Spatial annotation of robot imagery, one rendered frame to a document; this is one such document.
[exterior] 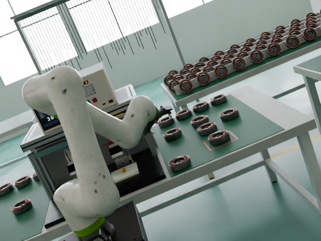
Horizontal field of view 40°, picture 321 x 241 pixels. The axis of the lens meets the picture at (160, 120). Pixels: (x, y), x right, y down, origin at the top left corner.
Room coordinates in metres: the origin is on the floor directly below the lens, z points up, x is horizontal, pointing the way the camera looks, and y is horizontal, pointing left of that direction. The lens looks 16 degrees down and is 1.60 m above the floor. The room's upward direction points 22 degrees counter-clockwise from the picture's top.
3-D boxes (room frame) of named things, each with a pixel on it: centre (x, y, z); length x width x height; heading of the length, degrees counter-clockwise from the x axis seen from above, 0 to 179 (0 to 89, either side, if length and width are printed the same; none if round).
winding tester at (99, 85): (2.52, 0.40, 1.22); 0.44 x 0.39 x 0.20; 92
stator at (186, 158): (2.05, -0.01, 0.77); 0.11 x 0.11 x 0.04
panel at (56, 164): (2.45, 0.41, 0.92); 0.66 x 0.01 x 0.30; 92
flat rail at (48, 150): (2.30, 0.41, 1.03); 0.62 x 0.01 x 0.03; 92
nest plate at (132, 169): (2.20, 0.29, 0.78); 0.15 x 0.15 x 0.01; 2
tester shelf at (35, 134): (2.52, 0.42, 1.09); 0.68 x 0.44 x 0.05; 92
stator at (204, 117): (2.56, -0.22, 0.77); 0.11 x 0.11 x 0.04
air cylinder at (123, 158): (2.35, 0.29, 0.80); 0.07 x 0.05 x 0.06; 92
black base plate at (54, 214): (2.21, 0.41, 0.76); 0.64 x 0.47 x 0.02; 92
